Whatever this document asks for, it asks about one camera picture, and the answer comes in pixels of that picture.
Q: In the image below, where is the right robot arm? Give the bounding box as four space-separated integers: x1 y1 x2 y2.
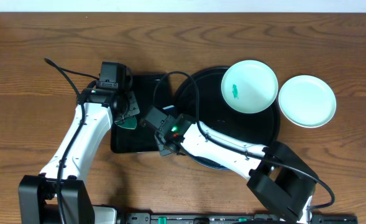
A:
155 114 317 223

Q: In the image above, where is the green sponge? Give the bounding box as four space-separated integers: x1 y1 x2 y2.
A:
116 116 137 130

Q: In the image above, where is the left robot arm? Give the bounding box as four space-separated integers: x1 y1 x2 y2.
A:
18 88 140 224

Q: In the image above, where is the mint green plate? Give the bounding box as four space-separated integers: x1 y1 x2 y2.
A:
221 60 278 114
278 75 337 128

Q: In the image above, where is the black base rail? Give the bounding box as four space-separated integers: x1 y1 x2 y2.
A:
92 205 357 224

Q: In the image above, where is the black round tray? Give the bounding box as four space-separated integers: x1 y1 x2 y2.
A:
173 67 280 170

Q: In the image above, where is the black rectangular tray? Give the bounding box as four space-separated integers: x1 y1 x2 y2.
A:
111 74 172 154

